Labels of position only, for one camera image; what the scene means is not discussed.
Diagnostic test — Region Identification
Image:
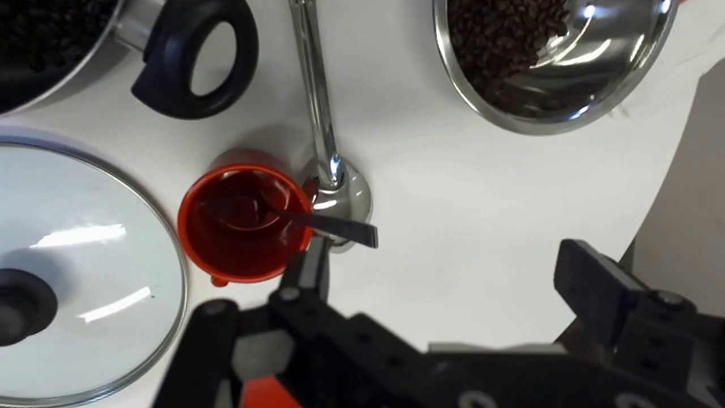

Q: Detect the stainless steel bowl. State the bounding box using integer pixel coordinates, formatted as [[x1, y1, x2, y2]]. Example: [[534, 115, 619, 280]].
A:
[[430, 0, 679, 135]]

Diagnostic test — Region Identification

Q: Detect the steel ladle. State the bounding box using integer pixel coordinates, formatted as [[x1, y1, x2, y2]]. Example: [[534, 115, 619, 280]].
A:
[[287, 0, 374, 253]]

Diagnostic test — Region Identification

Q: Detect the red plastic cup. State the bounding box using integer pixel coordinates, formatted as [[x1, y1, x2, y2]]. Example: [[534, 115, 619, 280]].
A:
[[175, 161, 317, 289]]

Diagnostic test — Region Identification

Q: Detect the black cooking pot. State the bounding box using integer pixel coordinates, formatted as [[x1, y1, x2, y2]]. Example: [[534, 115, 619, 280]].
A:
[[0, 0, 261, 122]]

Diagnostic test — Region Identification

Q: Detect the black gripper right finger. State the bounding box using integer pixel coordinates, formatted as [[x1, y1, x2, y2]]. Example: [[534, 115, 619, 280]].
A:
[[552, 237, 725, 408]]

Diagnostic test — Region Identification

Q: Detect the glass lid with black knob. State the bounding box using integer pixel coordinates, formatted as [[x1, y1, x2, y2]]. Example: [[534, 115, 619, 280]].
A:
[[0, 126, 191, 408]]

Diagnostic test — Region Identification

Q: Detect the small metal spoon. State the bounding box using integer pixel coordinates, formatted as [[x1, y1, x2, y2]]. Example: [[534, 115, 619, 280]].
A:
[[201, 189, 380, 250]]

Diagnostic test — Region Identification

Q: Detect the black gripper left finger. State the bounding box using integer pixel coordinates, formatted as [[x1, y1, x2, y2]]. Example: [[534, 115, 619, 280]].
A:
[[155, 235, 364, 408]]

